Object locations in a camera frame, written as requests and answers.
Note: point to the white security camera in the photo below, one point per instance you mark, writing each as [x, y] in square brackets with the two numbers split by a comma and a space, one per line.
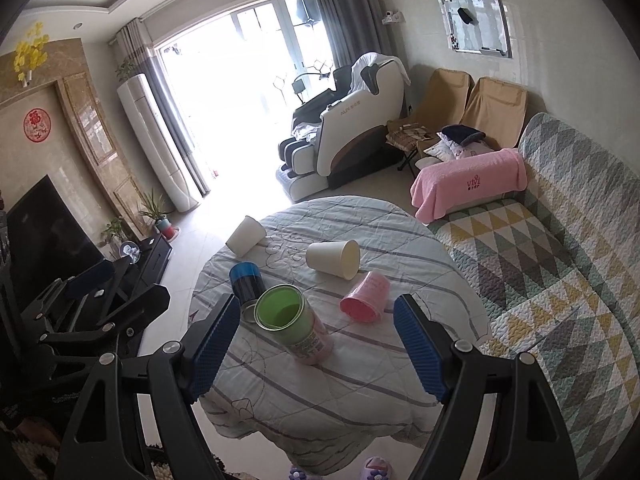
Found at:
[391, 16]

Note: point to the round table with quilt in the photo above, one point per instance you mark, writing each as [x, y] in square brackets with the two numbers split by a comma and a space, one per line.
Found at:
[350, 370]

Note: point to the white massage chair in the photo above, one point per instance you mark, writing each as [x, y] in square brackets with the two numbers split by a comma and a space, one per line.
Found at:
[350, 130]

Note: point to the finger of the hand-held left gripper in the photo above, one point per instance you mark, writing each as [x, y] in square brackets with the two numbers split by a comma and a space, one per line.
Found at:
[91, 275]
[135, 302]

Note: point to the small potted plant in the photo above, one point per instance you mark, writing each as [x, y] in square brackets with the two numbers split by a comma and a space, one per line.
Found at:
[115, 232]

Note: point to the purple slipper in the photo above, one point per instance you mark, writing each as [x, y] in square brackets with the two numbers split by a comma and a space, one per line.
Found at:
[377, 469]
[300, 473]

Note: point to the white floral pillow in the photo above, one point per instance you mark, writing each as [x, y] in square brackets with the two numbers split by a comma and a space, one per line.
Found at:
[460, 151]

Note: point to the stool with plaid cushion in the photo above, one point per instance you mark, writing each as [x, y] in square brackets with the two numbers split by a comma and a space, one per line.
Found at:
[407, 135]

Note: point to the black and white rug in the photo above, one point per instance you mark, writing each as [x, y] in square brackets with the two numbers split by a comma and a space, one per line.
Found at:
[25, 460]

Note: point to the wall whiteboard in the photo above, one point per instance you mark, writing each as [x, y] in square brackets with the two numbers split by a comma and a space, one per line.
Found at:
[475, 22]

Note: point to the white cloth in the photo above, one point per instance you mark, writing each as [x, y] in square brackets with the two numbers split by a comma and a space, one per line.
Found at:
[387, 67]

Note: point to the red round wall decoration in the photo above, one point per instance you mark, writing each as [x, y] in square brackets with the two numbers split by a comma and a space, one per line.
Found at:
[37, 125]

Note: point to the small white paper cup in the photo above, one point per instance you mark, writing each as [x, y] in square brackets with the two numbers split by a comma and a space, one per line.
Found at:
[245, 236]

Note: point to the potted plant in pink pot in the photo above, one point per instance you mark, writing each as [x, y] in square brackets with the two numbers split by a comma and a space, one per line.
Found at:
[157, 215]

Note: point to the blue and black cup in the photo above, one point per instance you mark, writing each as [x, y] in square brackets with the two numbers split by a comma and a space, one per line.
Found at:
[246, 280]

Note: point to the pink towel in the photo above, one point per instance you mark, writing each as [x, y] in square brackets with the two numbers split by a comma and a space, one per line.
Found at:
[465, 180]

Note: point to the yellow artificial flowers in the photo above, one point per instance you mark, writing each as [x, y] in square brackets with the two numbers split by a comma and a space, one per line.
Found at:
[30, 50]

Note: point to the large white paper cup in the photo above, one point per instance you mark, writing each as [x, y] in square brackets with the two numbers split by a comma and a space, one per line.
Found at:
[334, 259]

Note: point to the sofa with triangle-patterned cover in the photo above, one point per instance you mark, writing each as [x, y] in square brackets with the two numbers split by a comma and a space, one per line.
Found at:
[550, 270]

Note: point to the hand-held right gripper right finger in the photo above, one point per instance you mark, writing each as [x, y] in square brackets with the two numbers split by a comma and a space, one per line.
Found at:
[417, 352]

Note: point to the white standing air conditioner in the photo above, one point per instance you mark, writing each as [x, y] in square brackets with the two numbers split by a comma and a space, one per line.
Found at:
[155, 145]

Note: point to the black television cabinet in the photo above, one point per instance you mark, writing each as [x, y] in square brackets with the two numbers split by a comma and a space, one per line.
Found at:
[150, 265]

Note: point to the pink plastic cup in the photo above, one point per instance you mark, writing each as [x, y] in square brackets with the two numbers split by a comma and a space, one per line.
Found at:
[366, 297]

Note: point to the tan folding chair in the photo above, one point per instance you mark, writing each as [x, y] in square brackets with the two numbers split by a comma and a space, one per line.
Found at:
[442, 97]
[500, 107]

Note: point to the dark blue folded cloth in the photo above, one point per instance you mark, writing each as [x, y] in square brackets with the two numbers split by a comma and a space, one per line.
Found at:
[462, 134]

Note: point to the black television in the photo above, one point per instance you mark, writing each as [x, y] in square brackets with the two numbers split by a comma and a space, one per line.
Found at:
[50, 240]

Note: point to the pink cup with green inside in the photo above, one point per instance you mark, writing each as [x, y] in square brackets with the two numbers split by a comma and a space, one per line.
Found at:
[295, 327]

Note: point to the grey striped curtain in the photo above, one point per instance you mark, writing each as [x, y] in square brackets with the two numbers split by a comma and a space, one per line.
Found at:
[150, 75]
[350, 5]

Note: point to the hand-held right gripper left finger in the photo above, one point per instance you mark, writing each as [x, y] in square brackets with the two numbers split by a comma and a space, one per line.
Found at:
[216, 347]

